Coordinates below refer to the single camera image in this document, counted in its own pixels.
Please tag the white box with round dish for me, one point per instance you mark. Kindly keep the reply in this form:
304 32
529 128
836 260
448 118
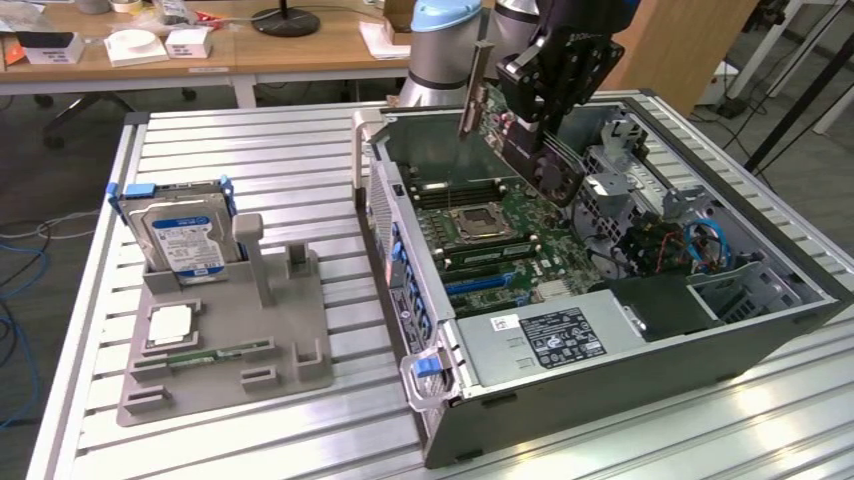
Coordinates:
136 47

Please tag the white paper booklet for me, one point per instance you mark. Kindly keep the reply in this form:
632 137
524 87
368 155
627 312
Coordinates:
380 42

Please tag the black slanted stand pole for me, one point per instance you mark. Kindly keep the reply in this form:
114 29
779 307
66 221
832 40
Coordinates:
800 102

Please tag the silver CPU chip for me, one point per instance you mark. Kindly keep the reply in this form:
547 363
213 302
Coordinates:
169 325

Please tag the white box with black lid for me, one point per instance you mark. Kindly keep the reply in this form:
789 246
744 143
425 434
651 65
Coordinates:
53 52

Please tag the dark grey PC case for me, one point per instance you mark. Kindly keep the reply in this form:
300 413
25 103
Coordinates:
600 400

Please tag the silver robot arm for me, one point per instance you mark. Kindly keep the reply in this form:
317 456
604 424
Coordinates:
440 60

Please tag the grey power supply unit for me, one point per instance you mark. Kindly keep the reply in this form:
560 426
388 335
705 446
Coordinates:
493 360

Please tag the black lamp base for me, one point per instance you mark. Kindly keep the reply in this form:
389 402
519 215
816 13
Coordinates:
285 25

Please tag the black floor box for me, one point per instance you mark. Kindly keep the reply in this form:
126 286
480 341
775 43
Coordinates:
733 107

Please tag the metal CPU socket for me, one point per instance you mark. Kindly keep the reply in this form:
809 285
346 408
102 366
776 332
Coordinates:
476 220

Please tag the small white box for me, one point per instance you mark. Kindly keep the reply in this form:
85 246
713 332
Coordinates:
186 45

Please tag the grey cup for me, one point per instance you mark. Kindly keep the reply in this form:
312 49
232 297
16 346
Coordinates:
92 5

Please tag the grey plastic parts rack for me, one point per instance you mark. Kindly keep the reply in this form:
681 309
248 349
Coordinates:
226 350

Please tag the wooden cabinet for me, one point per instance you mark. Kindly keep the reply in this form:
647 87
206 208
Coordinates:
700 45

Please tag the white tape roll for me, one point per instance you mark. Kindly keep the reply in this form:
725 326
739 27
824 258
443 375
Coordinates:
124 5

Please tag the orange cardboard box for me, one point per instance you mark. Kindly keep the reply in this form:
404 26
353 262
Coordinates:
9 52

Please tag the brown cardboard box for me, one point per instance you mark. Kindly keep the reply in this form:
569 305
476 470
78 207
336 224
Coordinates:
396 12

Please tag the black office chair base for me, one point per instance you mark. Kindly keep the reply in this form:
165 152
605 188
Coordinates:
86 105

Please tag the grey plastic packet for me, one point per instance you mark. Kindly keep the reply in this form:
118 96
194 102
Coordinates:
20 22

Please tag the silver chipset heat sink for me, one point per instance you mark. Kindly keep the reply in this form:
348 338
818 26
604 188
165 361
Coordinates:
553 291

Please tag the hard disk with blue bracket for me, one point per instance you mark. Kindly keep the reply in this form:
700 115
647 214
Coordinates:
182 245

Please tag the wooden desk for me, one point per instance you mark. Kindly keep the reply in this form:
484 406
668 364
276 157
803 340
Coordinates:
66 72

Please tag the green RAM stick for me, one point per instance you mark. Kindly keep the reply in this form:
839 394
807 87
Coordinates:
206 356

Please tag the clear plastic bag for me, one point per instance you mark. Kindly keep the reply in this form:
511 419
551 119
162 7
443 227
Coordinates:
174 12

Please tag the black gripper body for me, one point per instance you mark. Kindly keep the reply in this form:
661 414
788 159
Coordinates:
580 25

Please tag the white device with red dot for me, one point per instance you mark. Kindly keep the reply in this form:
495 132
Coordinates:
716 85

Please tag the blue expansion slot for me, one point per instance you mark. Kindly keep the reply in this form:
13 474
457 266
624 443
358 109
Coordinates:
480 285

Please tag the blue case latch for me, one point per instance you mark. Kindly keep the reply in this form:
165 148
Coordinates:
428 368

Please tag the white table frame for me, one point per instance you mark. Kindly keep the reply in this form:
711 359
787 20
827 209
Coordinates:
756 55

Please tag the black graphics card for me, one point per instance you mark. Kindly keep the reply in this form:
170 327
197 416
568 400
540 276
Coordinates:
556 175

